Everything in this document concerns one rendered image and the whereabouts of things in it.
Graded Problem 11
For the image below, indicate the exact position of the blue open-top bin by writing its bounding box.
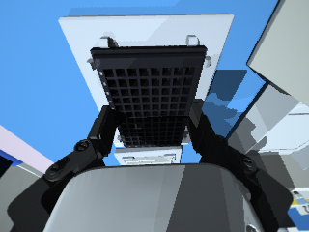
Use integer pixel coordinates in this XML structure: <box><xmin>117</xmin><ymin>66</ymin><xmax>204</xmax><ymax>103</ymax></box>
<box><xmin>288</xmin><ymin>205</ymin><xmax>309</xmax><ymax>231</ymax></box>

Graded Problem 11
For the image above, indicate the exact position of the blue bench mat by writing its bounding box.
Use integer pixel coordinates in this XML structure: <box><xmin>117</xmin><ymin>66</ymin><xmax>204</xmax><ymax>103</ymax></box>
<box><xmin>0</xmin><ymin>0</ymin><xmax>281</xmax><ymax>163</ymax></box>

